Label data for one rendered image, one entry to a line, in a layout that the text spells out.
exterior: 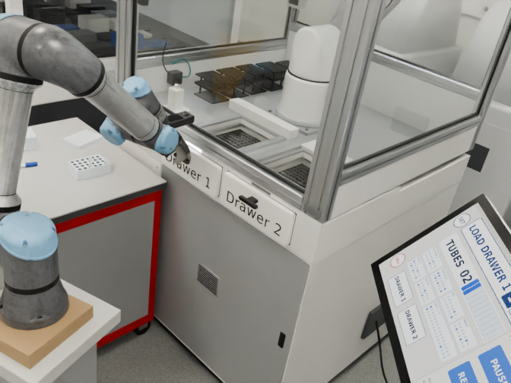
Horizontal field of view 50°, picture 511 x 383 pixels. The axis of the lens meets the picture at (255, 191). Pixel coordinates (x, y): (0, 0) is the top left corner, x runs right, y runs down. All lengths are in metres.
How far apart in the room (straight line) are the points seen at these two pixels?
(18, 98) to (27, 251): 0.33
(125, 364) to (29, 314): 1.05
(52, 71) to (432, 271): 0.89
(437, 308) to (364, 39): 0.61
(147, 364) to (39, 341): 1.06
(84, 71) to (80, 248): 0.84
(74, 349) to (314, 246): 0.68
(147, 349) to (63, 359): 1.07
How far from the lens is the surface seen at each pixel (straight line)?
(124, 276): 2.10
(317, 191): 1.48
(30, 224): 1.27
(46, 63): 1.19
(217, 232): 1.85
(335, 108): 1.38
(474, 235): 1.24
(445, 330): 1.12
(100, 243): 1.94
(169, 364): 2.33
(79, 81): 1.20
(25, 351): 1.30
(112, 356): 2.36
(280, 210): 1.57
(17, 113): 1.29
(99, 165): 1.98
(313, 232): 1.53
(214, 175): 1.74
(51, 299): 1.33
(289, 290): 1.69
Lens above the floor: 1.74
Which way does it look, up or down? 30 degrees down
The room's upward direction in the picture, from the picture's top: 10 degrees clockwise
